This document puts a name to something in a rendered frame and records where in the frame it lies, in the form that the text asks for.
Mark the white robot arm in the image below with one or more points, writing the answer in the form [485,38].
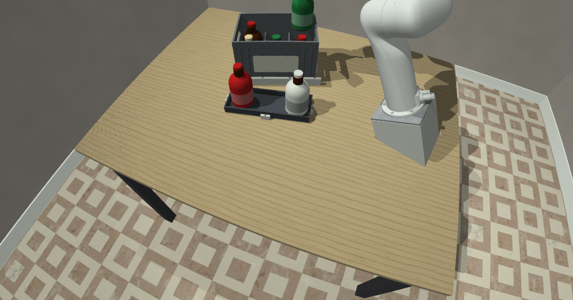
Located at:
[383,21]

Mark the white bottle with grey label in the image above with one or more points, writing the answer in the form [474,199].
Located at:
[297,94]

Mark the red bottle with pale label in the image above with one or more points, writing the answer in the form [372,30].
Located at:
[241,88]

